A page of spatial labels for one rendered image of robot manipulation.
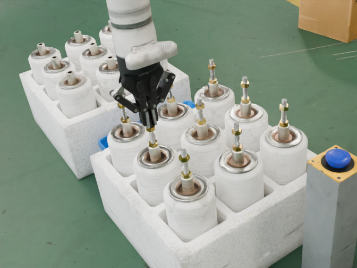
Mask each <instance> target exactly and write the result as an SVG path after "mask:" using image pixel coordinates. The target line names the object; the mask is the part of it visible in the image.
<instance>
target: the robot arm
mask: <svg viewBox="0 0 357 268"><path fill-rule="evenodd" d="M106 2H107V7H108V12H109V18H110V23H111V26H112V38H113V44H114V49H115V54H116V59H117V64H118V69H119V72H120V77H119V80H118V81H119V85H118V86H117V88H116V89H115V90H114V89H112V90H111V91H110V92H109V94H110V95H111V96H112V97H113V98H114V99H115V100H116V101H117V102H119V103H120V104H122V105H123V106H125V107H126V108H127V109H129V110H130V111H132V112H133V113H137V112H139V118H140V122H141V124H142V125H143V126H144V127H146V128H147V129H148V128H151V124H150V120H151V121H152V125H153V126H155V125H157V121H158V119H159V117H158V112H157V105H158V104H159V103H163V102H164V101H165V99H166V97H167V95H168V92H169V90H170V88H171V86H172V84H173V82H174V80H175V77H176V75H175V74H174V73H172V72H171V71H170V70H168V69H167V70H164V69H163V67H162V66H161V64H160V62H161V61H163V60H165V59H168V58H170V57H173V56H175V55H177V54H178V51H177V44H176V43H174V42H173V41H157V35H156V29H155V26H154V22H153V19H152V13H151V6H150V0H106ZM124 89H126V90H127V91H128V92H130V93H131V94H132V95H133V97H134V99H135V103H132V102H131V101H129V100H128V99H127V98H125V96H126V94H125V92H124Z"/></svg>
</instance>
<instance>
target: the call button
mask: <svg viewBox="0 0 357 268"><path fill-rule="evenodd" d="M325 159H326V162H327V163H328V164H329V165H330V166H332V167H334V168H344V167H346V166H347V165H348V164H349V163H350V161H351V155H350V153H349V152H347V151H345V150H343V149H338V148H336V149H331V150H329V151H328V152H327V153H326V157H325Z"/></svg>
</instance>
